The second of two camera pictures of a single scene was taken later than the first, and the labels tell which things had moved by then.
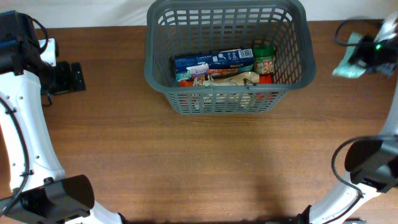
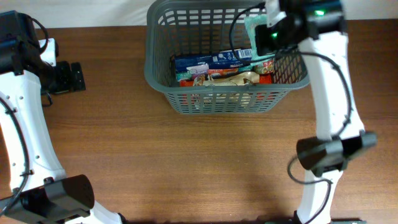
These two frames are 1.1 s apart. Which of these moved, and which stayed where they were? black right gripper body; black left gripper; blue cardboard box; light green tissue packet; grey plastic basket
Moved: light green tissue packet; black right gripper body
Stayed: grey plastic basket; black left gripper; blue cardboard box
